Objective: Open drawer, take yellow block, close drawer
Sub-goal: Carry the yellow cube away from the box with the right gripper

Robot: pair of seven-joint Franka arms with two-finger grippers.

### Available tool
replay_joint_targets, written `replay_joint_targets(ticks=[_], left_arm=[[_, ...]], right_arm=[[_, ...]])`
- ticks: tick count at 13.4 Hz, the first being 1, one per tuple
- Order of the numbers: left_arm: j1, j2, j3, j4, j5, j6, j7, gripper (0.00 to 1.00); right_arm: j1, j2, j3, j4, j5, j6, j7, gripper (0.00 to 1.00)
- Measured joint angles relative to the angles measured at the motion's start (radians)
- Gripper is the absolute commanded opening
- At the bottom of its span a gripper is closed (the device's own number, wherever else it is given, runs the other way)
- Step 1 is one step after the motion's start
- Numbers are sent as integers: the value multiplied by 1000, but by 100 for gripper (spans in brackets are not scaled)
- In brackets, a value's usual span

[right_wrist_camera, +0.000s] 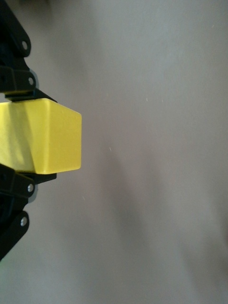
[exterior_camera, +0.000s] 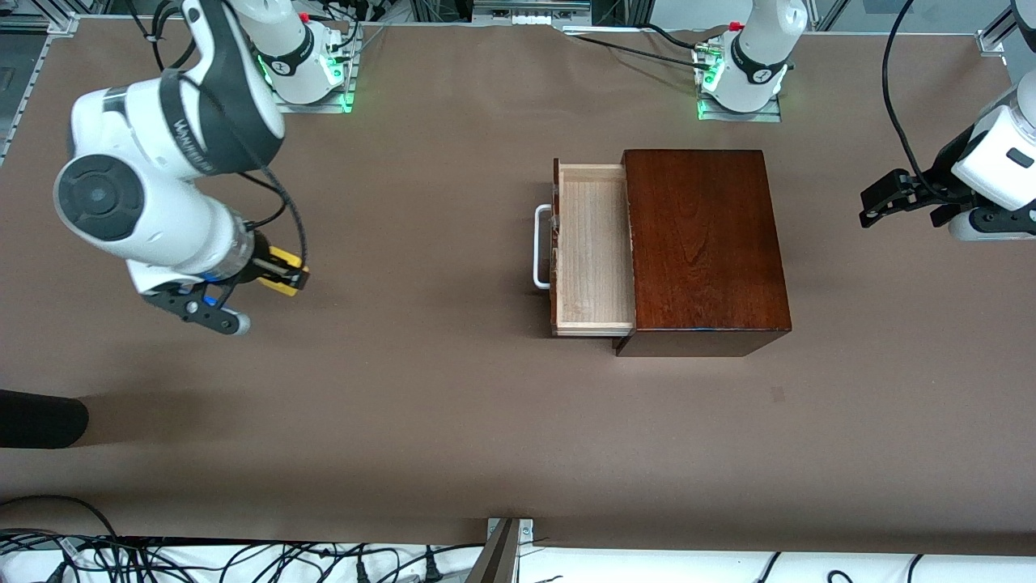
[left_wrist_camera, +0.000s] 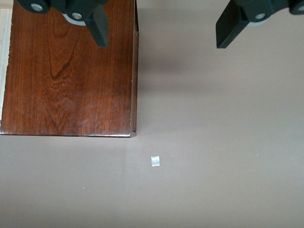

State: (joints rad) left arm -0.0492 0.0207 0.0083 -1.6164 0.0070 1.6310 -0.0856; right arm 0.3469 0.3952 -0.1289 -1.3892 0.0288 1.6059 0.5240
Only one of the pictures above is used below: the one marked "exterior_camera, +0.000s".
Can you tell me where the yellow block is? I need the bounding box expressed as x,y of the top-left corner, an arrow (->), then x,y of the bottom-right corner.
265,245 -> 305,297

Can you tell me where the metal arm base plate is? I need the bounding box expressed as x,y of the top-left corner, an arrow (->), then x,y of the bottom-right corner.
698,45 -> 783,124
270,23 -> 359,114

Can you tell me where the tangled black cable bundle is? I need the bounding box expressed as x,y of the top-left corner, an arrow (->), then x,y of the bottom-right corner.
0,496 -> 486,583

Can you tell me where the aluminium corner bracket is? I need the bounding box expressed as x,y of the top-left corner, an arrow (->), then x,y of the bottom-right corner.
975,0 -> 1036,57

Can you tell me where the aluminium post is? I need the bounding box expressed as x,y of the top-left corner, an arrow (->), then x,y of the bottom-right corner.
465,518 -> 535,583

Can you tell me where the black ribbed cylinder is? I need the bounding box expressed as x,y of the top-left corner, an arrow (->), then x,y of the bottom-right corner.
0,390 -> 90,449

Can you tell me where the wooden drawer with white handle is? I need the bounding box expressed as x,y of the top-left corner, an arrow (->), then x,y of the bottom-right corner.
533,158 -> 637,338

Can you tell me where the black cable on table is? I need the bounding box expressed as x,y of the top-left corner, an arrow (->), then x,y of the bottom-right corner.
567,28 -> 713,66

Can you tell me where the dark brown wooden cabinet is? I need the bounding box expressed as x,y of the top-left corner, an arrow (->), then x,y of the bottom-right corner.
615,150 -> 793,358

